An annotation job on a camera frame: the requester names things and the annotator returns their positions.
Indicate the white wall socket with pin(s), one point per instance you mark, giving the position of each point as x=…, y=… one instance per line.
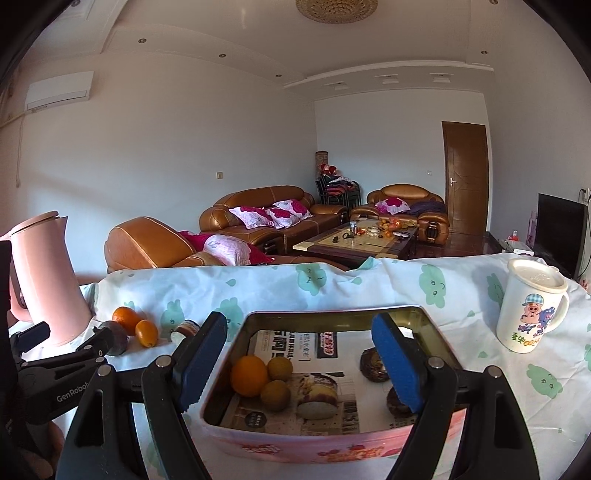
x=585, y=194

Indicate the red cloth pile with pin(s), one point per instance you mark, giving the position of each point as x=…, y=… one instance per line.
x=334, y=173

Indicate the tall brown patterned vase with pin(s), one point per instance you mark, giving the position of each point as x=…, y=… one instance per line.
x=322, y=159

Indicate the dark purple round fruit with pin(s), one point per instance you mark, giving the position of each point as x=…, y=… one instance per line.
x=119, y=340

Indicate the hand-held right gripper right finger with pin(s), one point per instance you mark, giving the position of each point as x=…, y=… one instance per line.
x=397, y=364

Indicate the dark purple blanket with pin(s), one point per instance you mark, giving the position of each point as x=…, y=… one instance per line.
x=429, y=207

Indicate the white air conditioner pipe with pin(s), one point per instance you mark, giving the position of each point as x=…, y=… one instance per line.
x=19, y=147

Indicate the printed paper liner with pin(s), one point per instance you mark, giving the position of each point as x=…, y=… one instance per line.
x=295, y=344

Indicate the black television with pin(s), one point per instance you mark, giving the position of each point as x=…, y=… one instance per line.
x=558, y=230

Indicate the magenta blanket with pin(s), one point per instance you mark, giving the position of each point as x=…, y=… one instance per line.
x=194, y=240

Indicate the person's left hand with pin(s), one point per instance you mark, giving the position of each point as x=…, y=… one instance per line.
x=44, y=450

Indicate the round chocolate cake roll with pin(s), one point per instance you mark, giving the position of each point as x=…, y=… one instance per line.
x=184, y=331

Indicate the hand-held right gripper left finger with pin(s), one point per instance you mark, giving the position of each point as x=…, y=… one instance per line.
x=203, y=360

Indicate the wooden coffee table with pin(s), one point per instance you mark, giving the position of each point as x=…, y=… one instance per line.
x=351, y=247

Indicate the brown leather sofa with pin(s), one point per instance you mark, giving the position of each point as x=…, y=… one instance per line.
x=231, y=203

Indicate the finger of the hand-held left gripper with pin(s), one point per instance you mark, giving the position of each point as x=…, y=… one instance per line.
x=32, y=339
x=99, y=346

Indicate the small yellow-brown round fruit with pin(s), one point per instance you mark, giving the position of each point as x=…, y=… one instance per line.
x=275, y=395
x=280, y=368

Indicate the layered cake slice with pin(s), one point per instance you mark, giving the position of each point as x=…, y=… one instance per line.
x=316, y=397

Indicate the pink electric kettle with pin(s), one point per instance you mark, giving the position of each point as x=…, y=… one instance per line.
x=51, y=277

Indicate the large orange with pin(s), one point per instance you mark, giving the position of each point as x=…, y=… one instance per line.
x=249, y=376

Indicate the pile of small orange fruits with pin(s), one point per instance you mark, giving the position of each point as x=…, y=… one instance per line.
x=395, y=225

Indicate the white magenta floral pillow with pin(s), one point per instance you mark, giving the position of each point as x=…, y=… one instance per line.
x=249, y=217
x=280, y=217
x=392, y=205
x=295, y=207

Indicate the brown leather armchair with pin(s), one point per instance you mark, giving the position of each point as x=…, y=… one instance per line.
x=436, y=226
x=147, y=247

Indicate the stack of dark chairs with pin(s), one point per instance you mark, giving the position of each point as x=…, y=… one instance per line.
x=339, y=194

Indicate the pink tin box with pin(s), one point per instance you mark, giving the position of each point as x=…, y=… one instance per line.
x=300, y=450

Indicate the round gold ceiling lamp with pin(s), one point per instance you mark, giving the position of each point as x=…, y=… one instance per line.
x=337, y=9

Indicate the small oval orange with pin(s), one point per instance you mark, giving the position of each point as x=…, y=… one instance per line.
x=147, y=333

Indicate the white television cabinet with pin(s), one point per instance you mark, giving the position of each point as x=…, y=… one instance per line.
x=512, y=247

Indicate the white cartoon mug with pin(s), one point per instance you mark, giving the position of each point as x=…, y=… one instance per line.
x=526, y=318

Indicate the round orange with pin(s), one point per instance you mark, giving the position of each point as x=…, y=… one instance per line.
x=124, y=320

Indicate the white wall air conditioner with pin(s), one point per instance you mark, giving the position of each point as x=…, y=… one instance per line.
x=57, y=94

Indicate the pale pink cushion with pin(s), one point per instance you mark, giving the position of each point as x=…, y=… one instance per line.
x=226, y=249

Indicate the white green printed tablecloth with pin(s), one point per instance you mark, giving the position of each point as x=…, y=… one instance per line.
x=323, y=286

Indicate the brown wooden door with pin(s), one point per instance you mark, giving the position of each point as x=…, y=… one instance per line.
x=464, y=180

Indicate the chocolate coated pastry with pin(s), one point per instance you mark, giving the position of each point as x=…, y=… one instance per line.
x=397, y=404
x=371, y=367

